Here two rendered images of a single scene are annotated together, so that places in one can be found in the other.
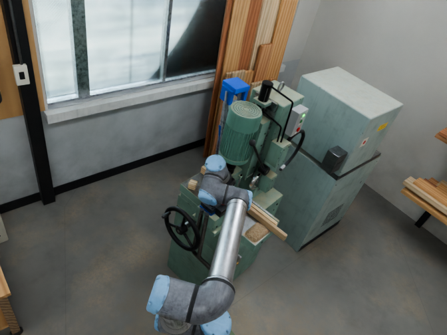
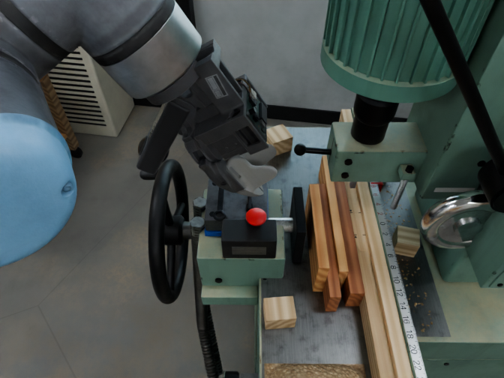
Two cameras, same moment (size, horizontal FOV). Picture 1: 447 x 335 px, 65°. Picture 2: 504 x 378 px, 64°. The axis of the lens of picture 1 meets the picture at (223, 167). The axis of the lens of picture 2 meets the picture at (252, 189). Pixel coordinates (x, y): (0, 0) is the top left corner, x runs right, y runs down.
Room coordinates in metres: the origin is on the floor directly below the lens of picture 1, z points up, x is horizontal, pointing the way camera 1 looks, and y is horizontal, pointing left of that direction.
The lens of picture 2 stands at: (1.18, -0.34, 1.49)
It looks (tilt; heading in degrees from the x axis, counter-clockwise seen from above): 50 degrees down; 58
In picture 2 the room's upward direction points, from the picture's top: straight up
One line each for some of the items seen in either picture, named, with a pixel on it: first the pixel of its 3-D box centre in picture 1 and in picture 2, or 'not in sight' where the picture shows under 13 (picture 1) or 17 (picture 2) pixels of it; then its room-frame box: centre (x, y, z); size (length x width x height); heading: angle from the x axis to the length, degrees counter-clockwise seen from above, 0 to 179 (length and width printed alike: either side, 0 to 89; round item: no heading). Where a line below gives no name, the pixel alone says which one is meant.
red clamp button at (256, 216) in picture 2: not in sight; (256, 217); (1.37, -0.05, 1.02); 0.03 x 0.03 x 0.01
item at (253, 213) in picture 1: (245, 206); (364, 283); (1.48, -0.18, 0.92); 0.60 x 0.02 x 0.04; 57
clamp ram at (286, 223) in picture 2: not in sight; (279, 225); (1.42, -0.04, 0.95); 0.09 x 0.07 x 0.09; 57
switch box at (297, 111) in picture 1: (295, 120); not in sight; (1.77, -0.33, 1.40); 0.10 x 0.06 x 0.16; 147
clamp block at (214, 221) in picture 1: (212, 213); (242, 236); (1.37, -0.01, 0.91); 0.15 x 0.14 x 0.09; 57
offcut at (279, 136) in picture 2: (192, 184); (277, 140); (1.55, 0.16, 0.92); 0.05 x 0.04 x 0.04; 173
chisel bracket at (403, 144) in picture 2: (230, 175); (373, 156); (1.59, -0.05, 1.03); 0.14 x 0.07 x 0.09; 147
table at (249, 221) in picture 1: (221, 211); (290, 250); (1.44, -0.05, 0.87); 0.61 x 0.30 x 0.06; 57
